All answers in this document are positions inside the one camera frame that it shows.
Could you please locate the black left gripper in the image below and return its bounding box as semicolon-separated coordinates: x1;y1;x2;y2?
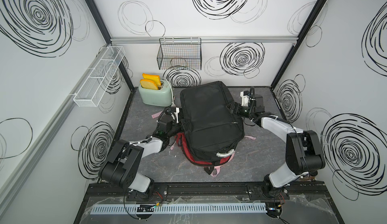
166;118;189;139

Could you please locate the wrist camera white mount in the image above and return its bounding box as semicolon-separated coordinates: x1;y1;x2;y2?
172;107;180;124
240;91;250;107

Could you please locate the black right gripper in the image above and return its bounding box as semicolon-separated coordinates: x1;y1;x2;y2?
223;102;253;119

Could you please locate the red and black backpack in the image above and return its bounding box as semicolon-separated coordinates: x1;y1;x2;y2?
171;133;235;177

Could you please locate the black wire basket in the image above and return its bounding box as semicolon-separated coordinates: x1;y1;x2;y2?
157;37;203;70

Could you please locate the large black backpack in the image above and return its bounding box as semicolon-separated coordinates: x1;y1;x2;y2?
180;81;244;162

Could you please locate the black corner frame post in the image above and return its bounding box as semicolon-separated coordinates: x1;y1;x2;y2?
271;0;327;90

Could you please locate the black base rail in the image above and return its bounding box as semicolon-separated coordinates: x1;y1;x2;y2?
84;181;328;202

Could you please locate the toast slice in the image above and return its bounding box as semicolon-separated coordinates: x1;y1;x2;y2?
142;73;162;86
140;79;159;90

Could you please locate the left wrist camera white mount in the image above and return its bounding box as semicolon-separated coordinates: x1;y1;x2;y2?
172;107;180;124

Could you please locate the white mesh wall shelf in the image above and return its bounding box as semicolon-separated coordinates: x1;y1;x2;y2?
73;45;125;108

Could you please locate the front toast slice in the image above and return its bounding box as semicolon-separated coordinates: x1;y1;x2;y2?
140;79;159;90

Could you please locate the grey wall rail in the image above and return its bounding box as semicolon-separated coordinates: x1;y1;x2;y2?
110;36;298;44

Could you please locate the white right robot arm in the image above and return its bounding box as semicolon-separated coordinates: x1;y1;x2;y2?
227;87;326;198

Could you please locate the rear toast slice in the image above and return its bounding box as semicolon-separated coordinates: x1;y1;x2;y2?
142;73;162;86

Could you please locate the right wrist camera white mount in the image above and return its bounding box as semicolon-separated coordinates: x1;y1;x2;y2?
240;91;250;107

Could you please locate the mint green toaster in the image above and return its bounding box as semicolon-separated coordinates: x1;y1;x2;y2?
138;78;175;107

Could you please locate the grey slotted cable duct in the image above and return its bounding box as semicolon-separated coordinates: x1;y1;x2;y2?
90;203;268;215

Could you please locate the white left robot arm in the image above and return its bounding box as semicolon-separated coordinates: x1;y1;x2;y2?
98;107;182;200

